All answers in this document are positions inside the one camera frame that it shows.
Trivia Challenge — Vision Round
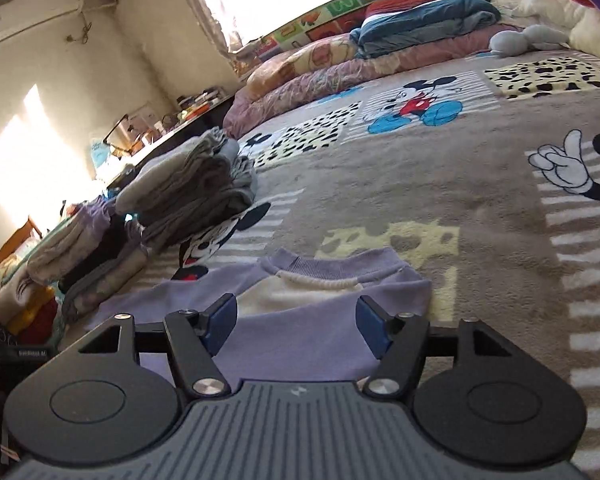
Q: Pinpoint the black desk lamp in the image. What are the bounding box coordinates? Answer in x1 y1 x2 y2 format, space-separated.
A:
102 115 131 156

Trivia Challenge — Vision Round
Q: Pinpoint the blue folded blanket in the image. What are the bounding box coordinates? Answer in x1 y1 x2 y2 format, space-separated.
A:
350 0 503 59

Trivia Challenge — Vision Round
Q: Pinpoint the yellow floral pillow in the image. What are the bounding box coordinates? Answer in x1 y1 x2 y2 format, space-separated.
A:
245 35 361 98

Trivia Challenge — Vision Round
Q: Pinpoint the lace curtain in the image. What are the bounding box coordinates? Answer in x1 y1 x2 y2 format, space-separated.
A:
165 0 241 56

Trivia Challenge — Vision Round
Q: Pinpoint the stack of grey folded clothes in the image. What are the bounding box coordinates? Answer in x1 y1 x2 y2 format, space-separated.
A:
115 127 259 251

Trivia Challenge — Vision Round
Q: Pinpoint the light blue card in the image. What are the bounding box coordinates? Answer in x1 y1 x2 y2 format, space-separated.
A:
89 140 112 168

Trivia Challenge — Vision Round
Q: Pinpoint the light blue plush toy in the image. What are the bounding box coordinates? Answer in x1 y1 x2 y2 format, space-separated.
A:
489 24 570 56

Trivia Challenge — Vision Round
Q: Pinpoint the purple and cream sweatshirt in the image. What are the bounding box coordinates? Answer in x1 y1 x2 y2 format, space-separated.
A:
87 247 433 386

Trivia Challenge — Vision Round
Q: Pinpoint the cartoon mouse printed blanket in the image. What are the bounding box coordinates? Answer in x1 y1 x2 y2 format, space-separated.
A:
55 52 600 480

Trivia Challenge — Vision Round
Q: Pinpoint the red folded blanket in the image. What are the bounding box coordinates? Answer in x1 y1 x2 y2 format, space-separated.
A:
365 0 473 18

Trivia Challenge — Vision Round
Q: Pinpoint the wall socket with plug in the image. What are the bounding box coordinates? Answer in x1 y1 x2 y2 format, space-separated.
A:
65 15 92 47

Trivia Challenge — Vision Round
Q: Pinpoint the pile of books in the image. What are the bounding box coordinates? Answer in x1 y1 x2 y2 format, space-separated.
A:
177 90 226 123

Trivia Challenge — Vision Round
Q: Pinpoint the dark desk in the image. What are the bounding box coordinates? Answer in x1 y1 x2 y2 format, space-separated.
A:
97 95 236 186

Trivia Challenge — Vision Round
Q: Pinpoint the colourful alphabet foam mat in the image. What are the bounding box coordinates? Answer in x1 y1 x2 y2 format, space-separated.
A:
232 0 546 61

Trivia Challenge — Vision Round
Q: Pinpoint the stack of white purple clothes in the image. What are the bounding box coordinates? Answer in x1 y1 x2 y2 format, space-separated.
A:
27 200 148 321

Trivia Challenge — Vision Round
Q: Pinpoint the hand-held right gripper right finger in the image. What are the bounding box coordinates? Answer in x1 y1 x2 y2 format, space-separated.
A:
355 295 518 400

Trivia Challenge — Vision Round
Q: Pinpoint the stack of cream yellow red clothes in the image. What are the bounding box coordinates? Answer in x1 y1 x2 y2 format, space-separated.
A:
0 265 61 346

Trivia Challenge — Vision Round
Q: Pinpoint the white quilt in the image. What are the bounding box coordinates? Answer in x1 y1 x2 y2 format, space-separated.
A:
490 0 600 63

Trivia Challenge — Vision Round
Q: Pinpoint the white air conditioner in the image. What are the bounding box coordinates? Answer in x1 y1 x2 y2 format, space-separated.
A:
0 0 86 56

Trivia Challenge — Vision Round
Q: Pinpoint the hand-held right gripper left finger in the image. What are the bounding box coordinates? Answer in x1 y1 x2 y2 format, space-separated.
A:
77 292 239 397

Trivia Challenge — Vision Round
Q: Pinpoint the lilac floral quilt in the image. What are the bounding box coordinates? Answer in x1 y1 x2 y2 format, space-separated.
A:
223 25 518 138

